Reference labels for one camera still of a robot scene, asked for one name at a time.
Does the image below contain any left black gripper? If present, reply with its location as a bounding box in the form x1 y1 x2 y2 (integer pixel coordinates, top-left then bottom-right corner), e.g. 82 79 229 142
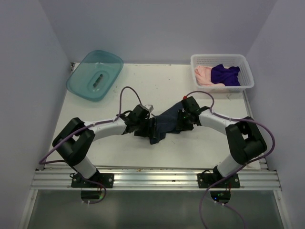
134 116 157 138

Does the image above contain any dark navy blue towel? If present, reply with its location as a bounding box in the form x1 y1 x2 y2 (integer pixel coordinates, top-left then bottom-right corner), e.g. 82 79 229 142
150 102 183 145

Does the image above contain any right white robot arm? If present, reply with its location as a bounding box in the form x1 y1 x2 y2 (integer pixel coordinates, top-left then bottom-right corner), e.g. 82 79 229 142
177 96 267 187

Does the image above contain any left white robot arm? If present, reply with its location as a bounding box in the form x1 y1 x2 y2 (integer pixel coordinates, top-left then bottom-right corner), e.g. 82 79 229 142
52 104 153 187

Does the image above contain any pink towel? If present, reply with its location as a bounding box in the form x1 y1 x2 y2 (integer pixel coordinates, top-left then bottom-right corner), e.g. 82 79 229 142
194 65 224 87

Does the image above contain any purple towel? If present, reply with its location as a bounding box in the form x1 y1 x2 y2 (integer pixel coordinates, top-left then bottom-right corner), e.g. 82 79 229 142
211 64 240 86

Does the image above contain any teal plastic tub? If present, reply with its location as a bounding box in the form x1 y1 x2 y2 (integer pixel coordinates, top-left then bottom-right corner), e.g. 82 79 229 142
66 50 123 102

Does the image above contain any white plastic basket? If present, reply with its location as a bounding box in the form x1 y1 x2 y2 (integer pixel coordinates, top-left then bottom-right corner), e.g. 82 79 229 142
190 54 254 93

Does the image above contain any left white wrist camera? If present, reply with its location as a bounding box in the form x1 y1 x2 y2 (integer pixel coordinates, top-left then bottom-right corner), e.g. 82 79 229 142
144 104 154 113

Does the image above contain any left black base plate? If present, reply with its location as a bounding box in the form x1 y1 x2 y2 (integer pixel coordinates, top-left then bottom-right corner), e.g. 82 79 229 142
70 173 114 188

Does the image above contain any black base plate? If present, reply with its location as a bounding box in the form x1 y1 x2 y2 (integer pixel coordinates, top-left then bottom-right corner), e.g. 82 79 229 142
70 173 114 188
197 170 241 188

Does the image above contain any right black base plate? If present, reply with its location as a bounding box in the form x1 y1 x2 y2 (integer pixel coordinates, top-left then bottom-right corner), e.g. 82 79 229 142
197 170 241 188

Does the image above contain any aluminium mounting rail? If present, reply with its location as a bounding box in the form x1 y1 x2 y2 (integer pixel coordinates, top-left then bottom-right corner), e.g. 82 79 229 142
30 165 281 191

